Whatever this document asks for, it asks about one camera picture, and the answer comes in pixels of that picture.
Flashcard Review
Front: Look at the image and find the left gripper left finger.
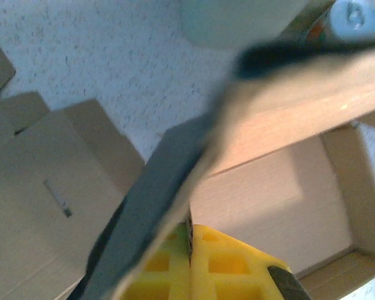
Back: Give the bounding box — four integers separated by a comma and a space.
124, 222, 191, 300

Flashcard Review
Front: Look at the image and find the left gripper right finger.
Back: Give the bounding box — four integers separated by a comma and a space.
190, 223, 313, 300

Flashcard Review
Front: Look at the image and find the brown cardboard mailer box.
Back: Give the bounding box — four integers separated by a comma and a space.
0, 29, 146, 300
67, 40, 375, 300

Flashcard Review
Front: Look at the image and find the beige knife block orange top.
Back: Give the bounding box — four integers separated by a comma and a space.
177, 0, 335, 49

